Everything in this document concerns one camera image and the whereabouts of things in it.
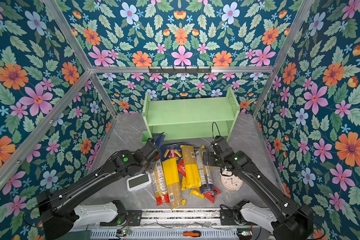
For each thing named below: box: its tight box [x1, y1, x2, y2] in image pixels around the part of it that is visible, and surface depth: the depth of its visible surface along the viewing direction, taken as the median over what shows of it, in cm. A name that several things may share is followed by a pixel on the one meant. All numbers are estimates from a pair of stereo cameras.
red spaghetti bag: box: [177, 158, 221, 204], surface depth 79 cm
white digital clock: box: [126, 173, 152, 192], surface depth 82 cm
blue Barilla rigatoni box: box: [160, 142, 188, 162], surface depth 94 cm
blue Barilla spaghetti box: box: [152, 133, 166, 148], surface depth 86 cm
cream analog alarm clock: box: [219, 170, 243, 191], surface depth 84 cm
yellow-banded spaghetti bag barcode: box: [180, 145, 202, 191], surface depth 83 cm
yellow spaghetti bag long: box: [162, 157, 183, 210], surface depth 81 cm
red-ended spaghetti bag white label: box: [150, 159, 170, 206], surface depth 81 cm
